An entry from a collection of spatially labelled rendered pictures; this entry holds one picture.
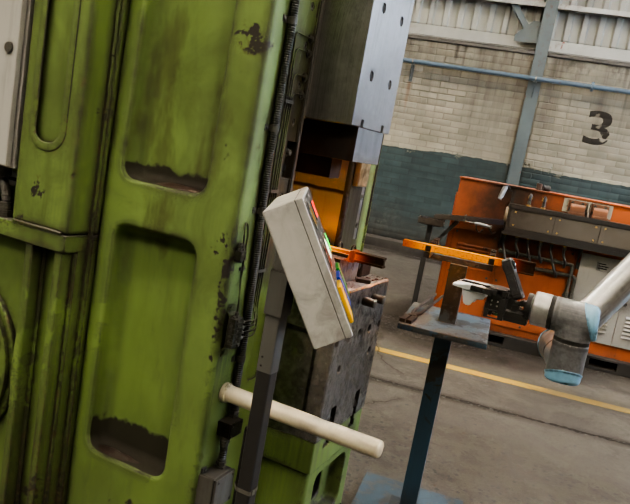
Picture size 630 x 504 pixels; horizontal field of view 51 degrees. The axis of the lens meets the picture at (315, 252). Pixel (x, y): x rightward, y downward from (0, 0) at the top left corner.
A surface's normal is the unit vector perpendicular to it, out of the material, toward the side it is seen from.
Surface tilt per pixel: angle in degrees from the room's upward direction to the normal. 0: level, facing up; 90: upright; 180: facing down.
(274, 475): 89
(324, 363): 90
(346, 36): 90
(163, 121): 89
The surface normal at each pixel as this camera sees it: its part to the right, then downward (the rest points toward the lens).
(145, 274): -0.43, 0.07
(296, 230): -0.02, 0.16
